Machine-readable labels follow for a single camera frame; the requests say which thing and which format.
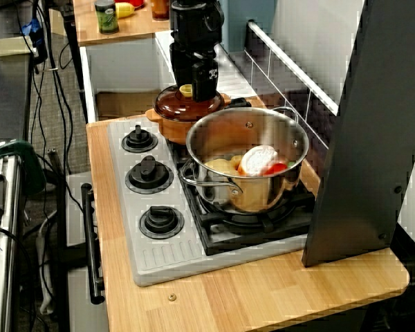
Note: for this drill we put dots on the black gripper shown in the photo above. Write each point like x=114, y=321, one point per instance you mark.
x=204, y=52

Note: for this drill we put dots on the brown lid with yellow knob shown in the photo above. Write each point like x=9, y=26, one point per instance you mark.
x=173, y=107

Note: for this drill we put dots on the orange toy pot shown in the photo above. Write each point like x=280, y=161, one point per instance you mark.
x=173, y=129

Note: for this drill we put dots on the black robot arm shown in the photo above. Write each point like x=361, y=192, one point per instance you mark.
x=197, y=20

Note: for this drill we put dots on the white toy kitchen cabinet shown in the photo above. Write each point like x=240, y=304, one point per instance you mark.
x=124, y=65

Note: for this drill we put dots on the wooden side table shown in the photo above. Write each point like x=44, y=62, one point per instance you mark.
x=138, y=29

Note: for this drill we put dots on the amber glass jar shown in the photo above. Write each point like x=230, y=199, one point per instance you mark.
x=159, y=10

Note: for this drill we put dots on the black stove knob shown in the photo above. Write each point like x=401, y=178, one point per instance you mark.
x=148, y=174
x=139, y=140
x=161, y=221

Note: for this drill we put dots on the yellow toy food piece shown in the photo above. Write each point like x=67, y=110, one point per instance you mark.
x=221, y=166

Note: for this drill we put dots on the red toy food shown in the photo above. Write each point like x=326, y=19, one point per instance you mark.
x=135, y=2

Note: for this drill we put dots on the dark tile backsplash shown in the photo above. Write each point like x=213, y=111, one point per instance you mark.
x=290, y=100

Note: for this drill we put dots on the green labelled can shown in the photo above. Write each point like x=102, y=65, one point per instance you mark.
x=106, y=17

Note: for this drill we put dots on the white and orange toy bread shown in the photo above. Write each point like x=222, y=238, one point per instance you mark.
x=257, y=162

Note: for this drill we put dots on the black stand pole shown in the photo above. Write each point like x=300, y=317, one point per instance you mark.
x=72, y=55

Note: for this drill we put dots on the red toy tomato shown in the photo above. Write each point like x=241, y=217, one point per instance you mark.
x=277, y=168

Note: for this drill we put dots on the green toy food piece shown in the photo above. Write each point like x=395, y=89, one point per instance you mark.
x=290, y=164

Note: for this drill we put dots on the stainless steel pot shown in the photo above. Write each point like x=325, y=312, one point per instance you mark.
x=249, y=197

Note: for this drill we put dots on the grey stove plate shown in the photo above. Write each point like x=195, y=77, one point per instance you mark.
x=159, y=256

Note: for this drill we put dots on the black angled side panel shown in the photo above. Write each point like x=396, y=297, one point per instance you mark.
x=359, y=155

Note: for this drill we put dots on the yellow note pad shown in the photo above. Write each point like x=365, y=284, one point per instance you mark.
x=10, y=46

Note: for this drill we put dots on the green bar clamp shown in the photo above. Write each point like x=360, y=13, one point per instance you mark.
x=24, y=162

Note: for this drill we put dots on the brass countertop screw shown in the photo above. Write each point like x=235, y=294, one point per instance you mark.
x=172, y=297

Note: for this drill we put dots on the silver metal frame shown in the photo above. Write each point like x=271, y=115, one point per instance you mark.
x=5, y=242

